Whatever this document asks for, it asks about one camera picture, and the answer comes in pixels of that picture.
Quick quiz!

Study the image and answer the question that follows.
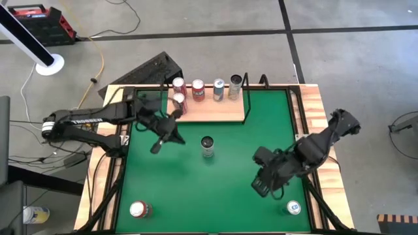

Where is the white black pole stand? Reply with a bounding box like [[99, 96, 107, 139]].
[[0, 3, 65, 76]]

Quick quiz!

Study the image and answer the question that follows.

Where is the orange Fanta can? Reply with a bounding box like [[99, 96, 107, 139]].
[[191, 78, 206, 102]]

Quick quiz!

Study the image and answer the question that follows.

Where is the white cable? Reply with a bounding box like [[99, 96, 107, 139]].
[[20, 63, 45, 131]]

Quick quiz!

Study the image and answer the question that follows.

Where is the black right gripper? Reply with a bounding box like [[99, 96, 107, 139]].
[[251, 148, 304, 198]]

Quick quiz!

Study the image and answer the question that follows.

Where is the wooden shelf with black frame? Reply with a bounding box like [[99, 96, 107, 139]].
[[161, 72, 253, 125]]

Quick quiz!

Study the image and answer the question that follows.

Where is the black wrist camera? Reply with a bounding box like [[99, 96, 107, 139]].
[[137, 97, 161, 122], [253, 146, 272, 167]]

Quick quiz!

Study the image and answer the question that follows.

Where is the orange black striped box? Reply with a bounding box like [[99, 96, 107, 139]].
[[376, 213, 418, 235]]

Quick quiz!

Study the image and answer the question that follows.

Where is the white yellow container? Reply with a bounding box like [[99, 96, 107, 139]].
[[22, 206, 51, 225]]

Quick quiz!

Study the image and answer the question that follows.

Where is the black cable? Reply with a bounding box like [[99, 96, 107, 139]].
[[77, 0, 142, 42]]

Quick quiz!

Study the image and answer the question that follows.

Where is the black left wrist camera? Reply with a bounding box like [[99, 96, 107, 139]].
[[137, 97, 161, 122]]

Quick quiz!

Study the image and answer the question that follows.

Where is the black power adapter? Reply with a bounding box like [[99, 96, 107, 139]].
[[63, 153, 88, 168]]

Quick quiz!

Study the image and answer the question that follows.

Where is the grey panel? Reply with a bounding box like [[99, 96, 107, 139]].
[[0, 96, 10, 189]]

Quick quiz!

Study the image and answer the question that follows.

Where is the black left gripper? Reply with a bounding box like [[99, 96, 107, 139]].
[[146, 110, 186, 155]]

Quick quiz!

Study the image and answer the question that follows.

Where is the yellow cable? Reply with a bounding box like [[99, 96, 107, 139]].
[[60, 0, 105, 110]]

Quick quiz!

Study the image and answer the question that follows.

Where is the black floor beam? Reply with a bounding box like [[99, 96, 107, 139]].
[[7, 164, 85, 196]]

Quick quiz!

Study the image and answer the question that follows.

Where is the red black toolbox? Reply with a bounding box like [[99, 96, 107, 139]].
[[7, 3, 78, 48]]

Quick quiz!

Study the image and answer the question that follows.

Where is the green table mat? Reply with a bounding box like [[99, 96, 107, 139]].
[[116, 89, 313, 233]]

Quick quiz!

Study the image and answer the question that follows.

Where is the blue silver energy drink can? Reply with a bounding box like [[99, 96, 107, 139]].
[[212, 78, 226, 102], [282, 199, 302, 216]]

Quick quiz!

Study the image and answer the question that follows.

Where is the red Coca-Cola can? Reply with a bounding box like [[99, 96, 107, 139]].
[[172, 76, 188, 96], [129, 200, 153, 219], [172, 92, 189, 115]]

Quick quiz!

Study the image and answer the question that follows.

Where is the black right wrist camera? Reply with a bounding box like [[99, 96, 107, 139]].
[[253, 146, 272, 167]]

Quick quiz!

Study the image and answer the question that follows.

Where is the white Celsius can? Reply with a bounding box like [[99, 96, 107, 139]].
[[200, 136, 216, 159], [227, 74, 244, 101]]

